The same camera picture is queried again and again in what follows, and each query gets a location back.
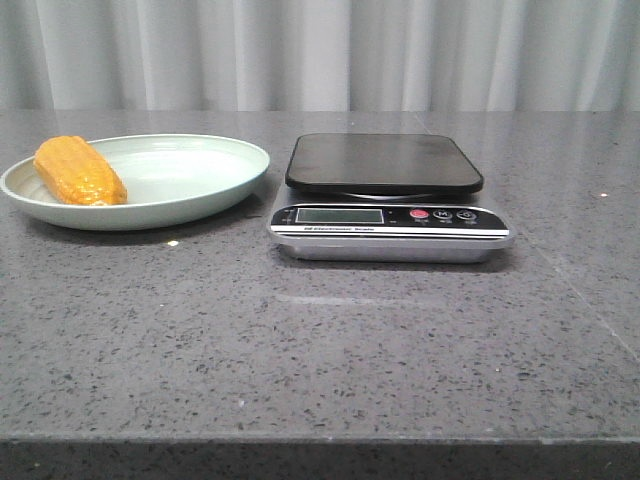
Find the yellow corn cob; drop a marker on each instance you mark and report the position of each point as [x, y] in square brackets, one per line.
[77, 174]

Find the silver digital kitchen scale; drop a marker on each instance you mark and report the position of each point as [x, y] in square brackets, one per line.
[387, 197]

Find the pale green plate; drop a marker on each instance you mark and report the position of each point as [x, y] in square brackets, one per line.
[170, 179]

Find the white pleated curtain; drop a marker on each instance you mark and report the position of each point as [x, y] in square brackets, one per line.
[321, 55]

